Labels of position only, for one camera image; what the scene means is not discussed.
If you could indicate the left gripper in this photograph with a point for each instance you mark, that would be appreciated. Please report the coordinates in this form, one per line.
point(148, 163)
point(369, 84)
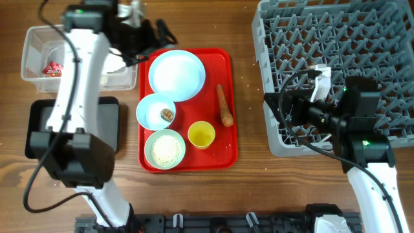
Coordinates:
point(151, 42)

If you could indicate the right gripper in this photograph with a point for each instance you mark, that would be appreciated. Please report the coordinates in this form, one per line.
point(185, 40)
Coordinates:
point(300, 98)

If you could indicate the orange carrot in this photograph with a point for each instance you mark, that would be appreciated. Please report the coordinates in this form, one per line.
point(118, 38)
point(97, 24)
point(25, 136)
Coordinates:
point(226, 116)

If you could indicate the white napkin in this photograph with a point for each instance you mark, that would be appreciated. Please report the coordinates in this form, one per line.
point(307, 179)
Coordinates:
point(113, 61)

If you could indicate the light blue bowl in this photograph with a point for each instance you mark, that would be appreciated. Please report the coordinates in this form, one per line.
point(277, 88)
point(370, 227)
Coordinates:
point(148, 111)

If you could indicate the brown food lump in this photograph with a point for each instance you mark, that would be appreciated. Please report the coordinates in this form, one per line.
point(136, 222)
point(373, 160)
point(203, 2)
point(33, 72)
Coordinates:
point(167, 115)

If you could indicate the yellow cup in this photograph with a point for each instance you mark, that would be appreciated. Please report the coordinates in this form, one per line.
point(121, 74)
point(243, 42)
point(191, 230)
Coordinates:
point(201, 134)

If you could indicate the green bowl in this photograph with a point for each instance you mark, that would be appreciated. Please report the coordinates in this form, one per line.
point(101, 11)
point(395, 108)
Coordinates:
point(153, 137)

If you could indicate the white rice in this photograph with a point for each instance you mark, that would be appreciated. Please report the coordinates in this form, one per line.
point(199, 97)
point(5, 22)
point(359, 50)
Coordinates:
point(165, 150)

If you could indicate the red snack wrapper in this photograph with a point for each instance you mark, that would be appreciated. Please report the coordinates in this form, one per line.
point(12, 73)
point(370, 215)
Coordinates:
point(53, 70)

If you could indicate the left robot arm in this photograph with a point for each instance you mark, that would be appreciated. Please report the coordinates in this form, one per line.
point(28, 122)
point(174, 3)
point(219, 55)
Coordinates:
point(70, 147)

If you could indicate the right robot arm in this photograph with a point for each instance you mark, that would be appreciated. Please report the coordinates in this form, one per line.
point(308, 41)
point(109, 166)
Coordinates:
point(366, 155)

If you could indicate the grey dishwasher rack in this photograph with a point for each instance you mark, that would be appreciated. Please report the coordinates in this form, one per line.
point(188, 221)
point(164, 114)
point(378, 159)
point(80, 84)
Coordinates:
point(354, 38)

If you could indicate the large light blue plate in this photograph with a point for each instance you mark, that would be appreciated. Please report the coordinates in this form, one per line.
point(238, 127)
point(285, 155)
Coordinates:
point(177, 74)

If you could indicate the red serving tray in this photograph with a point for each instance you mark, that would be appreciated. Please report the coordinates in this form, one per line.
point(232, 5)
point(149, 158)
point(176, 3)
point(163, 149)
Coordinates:
point(204, 106)

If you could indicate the clear plastic bin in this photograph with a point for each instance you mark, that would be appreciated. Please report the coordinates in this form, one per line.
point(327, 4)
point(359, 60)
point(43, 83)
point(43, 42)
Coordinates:
point(43, 44)

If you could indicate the black tray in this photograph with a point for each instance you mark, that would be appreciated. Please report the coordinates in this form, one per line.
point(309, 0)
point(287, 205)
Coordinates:
point(108, 121)

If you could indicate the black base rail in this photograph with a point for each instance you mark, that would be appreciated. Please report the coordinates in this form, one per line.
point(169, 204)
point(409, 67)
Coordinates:
point(281, 222)

